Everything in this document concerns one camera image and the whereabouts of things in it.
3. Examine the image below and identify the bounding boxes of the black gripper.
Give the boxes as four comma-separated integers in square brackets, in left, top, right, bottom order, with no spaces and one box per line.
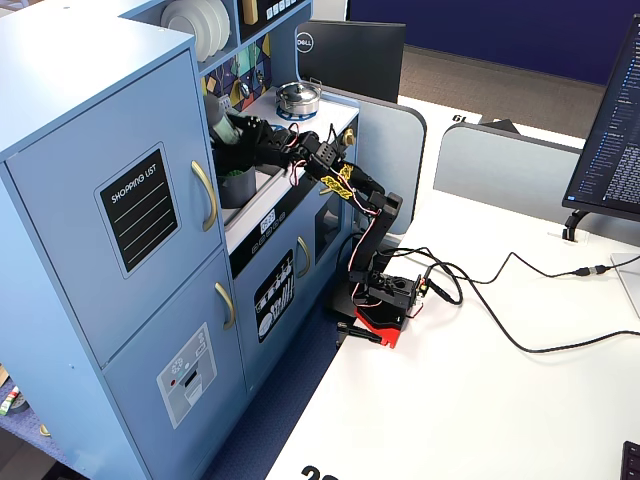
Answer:
[227,113,314,169]

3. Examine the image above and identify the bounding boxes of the red robot base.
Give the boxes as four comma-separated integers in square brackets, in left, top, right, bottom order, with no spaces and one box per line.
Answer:
[353,303,404,350]

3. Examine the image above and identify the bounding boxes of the gray pot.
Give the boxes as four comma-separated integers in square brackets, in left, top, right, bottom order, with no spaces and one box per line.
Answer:
[214,164,258,210]

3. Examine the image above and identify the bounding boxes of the steel pot with lid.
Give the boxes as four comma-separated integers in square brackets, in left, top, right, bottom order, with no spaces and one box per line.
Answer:
[275,80,323,117]

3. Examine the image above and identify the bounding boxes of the gray sink basin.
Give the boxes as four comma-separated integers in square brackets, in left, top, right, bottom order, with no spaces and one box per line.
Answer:
[221,167,287,229]

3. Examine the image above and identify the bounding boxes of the white plate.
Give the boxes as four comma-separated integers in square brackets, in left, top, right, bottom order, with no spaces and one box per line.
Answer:
[199,0,233,49]
[172,0,220,57]
[159,2,205,64]

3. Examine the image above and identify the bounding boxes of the black Dell monitor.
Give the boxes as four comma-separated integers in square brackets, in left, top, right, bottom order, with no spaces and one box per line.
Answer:
[295,19,407,104]

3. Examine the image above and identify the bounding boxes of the large gray desk divider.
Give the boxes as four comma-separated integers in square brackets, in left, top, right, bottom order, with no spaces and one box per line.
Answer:
[319,84,428,236]

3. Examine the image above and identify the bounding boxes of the blue toy kitchen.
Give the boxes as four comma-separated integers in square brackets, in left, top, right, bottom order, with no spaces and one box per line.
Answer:
[0,0,362,480]

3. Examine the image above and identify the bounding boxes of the black table clamp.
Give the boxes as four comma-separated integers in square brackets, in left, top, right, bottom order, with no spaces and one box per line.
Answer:
[335,322,383,347]

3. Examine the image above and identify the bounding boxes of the low gray desk divider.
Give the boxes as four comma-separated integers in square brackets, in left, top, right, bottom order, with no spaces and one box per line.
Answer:
[432,122,587,224]

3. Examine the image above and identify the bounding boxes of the black monitor stand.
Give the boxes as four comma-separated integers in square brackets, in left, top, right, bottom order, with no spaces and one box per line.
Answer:
[561,209,592,244]

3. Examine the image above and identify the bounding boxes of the green and white box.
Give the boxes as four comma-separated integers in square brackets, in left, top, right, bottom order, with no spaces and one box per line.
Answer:
[0,385,20,417]

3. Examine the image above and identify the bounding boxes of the monitor showing code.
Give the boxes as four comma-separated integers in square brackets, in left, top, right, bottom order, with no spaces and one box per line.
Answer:
[561,13,640,222]

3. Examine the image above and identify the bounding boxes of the black keyboard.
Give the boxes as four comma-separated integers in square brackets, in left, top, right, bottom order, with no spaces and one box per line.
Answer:
[621,440,640,480]

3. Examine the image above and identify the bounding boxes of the gold fridge door handle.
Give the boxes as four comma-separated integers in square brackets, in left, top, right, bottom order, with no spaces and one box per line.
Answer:
[190,159,220,233]

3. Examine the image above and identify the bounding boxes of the gold dishwasher door handle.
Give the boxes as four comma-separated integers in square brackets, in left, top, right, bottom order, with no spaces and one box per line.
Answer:
[296,236,312,280]

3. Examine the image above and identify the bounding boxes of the gold freezer door handle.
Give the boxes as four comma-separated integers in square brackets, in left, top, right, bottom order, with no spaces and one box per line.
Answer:
[214,282,237,332]

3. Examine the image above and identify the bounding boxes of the black usb cable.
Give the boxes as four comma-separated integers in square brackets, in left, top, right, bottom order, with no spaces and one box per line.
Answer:
[389,247,614,304]

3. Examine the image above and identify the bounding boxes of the black power cable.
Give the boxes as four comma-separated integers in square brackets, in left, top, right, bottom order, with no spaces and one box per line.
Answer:
[389,246,640,356]

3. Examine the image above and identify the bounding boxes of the gray monitor base plate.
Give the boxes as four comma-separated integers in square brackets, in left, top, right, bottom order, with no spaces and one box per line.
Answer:
[609,252,640,320]

